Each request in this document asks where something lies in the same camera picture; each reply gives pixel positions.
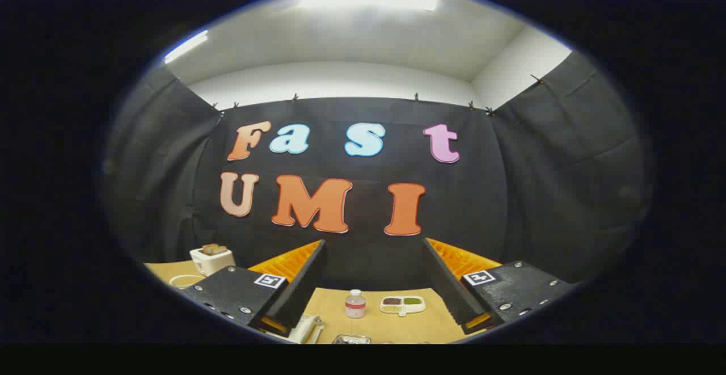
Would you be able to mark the white divided dish with beans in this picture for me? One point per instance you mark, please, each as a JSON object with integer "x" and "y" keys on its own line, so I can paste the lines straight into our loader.
{"x": 402, "y": 305}

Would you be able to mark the clear bottle with red label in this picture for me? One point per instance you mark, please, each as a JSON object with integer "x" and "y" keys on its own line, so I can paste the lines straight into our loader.
{"x": 355, "y": 306}

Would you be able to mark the brown toast slice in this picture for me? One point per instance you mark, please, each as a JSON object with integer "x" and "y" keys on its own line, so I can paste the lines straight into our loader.
{"x": 214, "y": 248}

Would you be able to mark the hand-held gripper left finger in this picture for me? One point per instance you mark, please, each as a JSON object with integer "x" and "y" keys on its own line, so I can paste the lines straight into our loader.
{"x": 303, "y": 290}

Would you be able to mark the black backdrop cloth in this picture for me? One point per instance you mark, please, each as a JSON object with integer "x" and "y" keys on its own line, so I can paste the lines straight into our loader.
{"x": 482, "y": 193}

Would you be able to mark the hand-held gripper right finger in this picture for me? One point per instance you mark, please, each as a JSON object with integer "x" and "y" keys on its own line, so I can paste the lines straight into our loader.
{"x": 448, "y": 290}

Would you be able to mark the ceiling light panel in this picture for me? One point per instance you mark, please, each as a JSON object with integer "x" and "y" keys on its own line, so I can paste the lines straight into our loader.
{"x": 368, "y": 3}

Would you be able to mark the ceiling light strip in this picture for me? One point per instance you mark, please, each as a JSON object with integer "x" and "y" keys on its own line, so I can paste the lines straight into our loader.
{"x": 186, "y": 46}

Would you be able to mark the white toaster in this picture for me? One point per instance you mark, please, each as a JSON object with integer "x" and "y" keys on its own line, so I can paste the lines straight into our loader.
{"x": 212, "y": 262}

